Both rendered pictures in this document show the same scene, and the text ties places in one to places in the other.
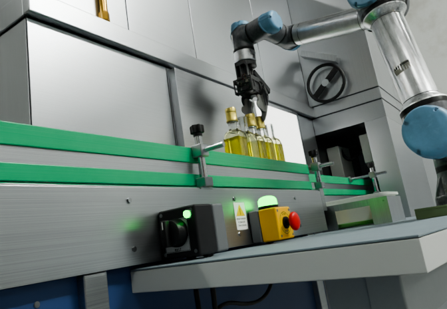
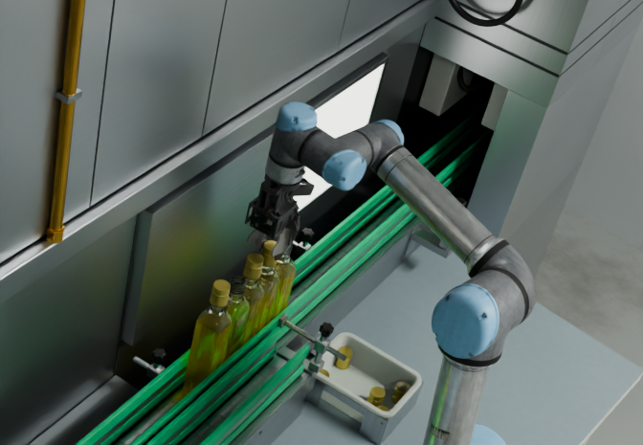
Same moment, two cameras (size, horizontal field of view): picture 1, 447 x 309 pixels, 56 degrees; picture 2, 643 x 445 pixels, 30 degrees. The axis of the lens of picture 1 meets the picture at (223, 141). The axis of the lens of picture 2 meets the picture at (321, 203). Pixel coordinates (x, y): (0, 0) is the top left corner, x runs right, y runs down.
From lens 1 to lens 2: 2.00 m
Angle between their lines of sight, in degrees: 50
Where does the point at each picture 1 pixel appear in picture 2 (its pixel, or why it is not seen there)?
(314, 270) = not seen: outside the picture
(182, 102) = (151, 256)
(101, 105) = (29, 348)
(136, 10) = (110, 155)
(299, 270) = not seen: outside the picture
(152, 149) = not seen: outside the picture
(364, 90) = (542, 41)
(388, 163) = (504, 173)
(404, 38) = (462, 408)
